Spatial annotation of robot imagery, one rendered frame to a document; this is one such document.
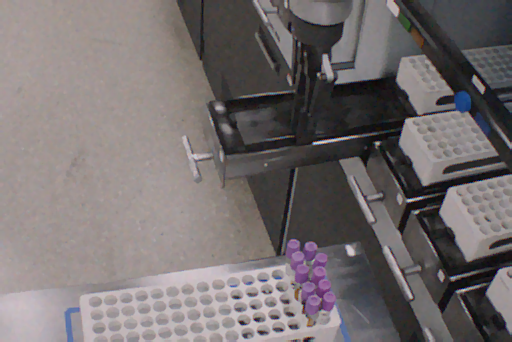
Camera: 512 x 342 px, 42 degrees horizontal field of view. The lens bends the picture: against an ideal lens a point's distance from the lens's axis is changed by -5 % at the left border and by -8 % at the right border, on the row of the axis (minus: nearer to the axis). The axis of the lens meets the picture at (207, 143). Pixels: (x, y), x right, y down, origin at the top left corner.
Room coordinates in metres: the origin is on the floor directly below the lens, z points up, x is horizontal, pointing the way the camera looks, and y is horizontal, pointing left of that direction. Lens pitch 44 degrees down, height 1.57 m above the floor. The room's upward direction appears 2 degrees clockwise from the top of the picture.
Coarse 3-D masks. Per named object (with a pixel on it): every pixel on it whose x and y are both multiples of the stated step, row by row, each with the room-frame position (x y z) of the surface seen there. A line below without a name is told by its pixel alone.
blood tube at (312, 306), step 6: (312, 300) 0.42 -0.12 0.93; (318, 300) 0.42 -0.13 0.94; (306, 306) 0.41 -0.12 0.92; (312, 306) 0.41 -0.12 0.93; (318, 306) 0.41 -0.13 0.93; (306, 312) 0.41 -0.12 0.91; (312, 312) 0.41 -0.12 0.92; (306, 318) 0.41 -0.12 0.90; (312, 318) 0.41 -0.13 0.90; (306, 324) 0.41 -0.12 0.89; (312, 324) 0.41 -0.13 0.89
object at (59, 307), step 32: (352, 256) 0.56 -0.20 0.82; (64, 288) 0.50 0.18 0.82; (96, 288) 0.50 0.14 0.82; (128, 288) 0.50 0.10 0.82; (352, 288) 0.51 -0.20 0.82; (0, 320) 0.44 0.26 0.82; (32, 320) 0.44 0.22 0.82; (64, 320) 0.45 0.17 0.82; (352, 320) 0.46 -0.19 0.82; (384, 320) 0.46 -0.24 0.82
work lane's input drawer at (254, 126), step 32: (256, 96) 0.90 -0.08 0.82; (288, 96) 0.91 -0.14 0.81; (352, 96) 0.93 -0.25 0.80; (384, 96) 0.93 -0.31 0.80; (224, 128) 0.82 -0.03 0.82; (256, 128) 0.83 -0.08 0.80; (288, 128) 0.84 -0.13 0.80; (320, 128) 0.84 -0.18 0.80; (352, 128) 0.83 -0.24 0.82; (384, 128) 0.84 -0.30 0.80; (192, 160) 0.81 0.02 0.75; (224, 160) 0.76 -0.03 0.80; (256, 160) 0.77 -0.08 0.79; (288, 160) 0.79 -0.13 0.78; (320, 160) 0.80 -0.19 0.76
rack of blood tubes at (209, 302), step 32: (160, 288) 0.46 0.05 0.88; (192, 288) 0.47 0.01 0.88; (224, 288) 0.47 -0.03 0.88; (256, 288) 0.47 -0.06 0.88; (288, 288) 0.47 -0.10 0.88; (96, 320) 0.42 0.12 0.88; (128, 320) 0.42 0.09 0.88; (160, 320) 0.43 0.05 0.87; (192, 320) 0.42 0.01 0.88; (224, 320) 0.43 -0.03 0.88; (256, 320) 0.45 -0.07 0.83; (288, 320) 0.42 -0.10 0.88
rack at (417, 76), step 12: (408, 60) 0.96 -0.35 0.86; (420, 60) 0.97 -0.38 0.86; (408, 72) 0.93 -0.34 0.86; (420, 72) 0.93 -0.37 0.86; (432, 72) 0.93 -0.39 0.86; (408, 84) 0.92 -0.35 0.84; (420, 84) 0.89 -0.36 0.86; (432, 84) 0.89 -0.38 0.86; (444, 84) 0.90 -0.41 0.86; (420, 96) 0.88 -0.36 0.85; (432, 96) 0.87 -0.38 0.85; (444, 96) 0.93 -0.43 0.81; (420, 108) 0.87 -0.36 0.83; (432, 108) 0.88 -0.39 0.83; (444, 108) 0.88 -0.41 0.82
